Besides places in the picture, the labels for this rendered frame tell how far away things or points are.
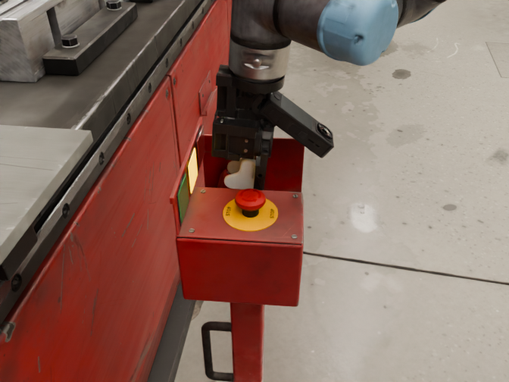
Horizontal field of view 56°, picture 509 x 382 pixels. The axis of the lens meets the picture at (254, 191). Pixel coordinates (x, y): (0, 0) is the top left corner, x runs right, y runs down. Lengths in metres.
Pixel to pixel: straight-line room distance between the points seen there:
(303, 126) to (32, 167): 0.38
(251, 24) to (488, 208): 1.64
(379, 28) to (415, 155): 1.82
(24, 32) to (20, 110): 0.12
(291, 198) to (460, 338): 1.01
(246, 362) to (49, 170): 0.65
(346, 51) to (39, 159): 0.30
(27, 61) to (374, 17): 0.51
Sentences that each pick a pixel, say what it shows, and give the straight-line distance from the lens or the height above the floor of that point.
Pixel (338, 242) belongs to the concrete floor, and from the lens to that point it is 1.75.
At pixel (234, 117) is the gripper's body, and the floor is 0.88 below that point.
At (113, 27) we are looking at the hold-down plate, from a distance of 0.94.
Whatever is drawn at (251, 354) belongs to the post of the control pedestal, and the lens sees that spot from 0.89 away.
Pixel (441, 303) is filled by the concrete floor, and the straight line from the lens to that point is 1.64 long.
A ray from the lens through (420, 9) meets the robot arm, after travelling 0.61.
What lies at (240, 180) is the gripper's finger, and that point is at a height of 0.78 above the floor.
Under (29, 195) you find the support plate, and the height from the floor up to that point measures 1.00.
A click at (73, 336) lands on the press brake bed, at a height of 0.63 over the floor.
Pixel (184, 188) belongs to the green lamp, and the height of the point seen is 0.82.
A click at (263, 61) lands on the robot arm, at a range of 0.59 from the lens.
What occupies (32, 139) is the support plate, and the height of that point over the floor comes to 1.00.
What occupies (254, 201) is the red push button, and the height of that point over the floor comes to 0.81.
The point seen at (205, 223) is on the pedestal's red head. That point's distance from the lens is 0.61.
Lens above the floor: 1.18
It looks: 37 degrees down
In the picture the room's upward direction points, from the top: straight up
